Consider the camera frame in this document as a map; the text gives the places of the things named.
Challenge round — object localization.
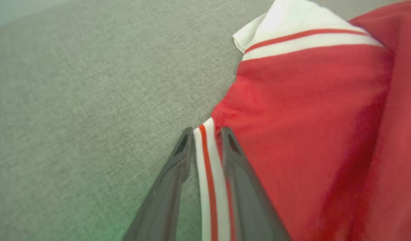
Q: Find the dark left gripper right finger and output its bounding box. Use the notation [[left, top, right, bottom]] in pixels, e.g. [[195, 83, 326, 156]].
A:
[[221, 127, 292, 241]]

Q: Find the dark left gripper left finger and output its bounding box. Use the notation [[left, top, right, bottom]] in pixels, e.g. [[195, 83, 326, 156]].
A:
[[122, 127, 194, 241]]

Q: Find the red jersey with number 23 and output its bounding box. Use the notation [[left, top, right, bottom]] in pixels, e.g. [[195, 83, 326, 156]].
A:
[[193, 0, 411, 241]]

